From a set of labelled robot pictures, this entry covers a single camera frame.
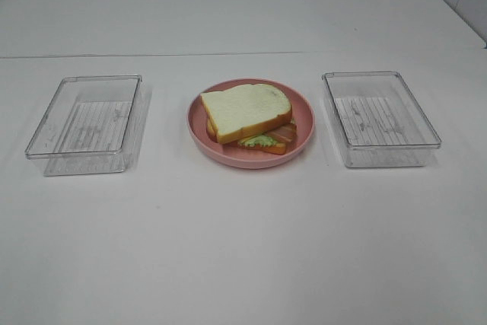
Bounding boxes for green lettuce leaf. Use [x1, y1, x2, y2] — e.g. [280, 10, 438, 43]
[237, 134, 279, 147]

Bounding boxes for bread slice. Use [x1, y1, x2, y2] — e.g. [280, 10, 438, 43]
[228, 140, 287, 155]
[200, 84, 292, 145]

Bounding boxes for bacon strip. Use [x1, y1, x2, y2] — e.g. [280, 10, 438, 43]
[265, 123, 297, 144]

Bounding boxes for pink round plate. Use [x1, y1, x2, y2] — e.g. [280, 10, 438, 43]
[186, 78, 315, 169]

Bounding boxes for right clear plastic container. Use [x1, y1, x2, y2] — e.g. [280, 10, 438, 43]
[322, 71, 441, 168]

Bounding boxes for clear plastic container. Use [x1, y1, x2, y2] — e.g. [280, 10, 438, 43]
[322, 71, 441, 168]
[24, 75, 150, 177]

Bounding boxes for left clear plastic container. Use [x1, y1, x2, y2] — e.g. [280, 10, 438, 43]
[24, 75, 150, 177]

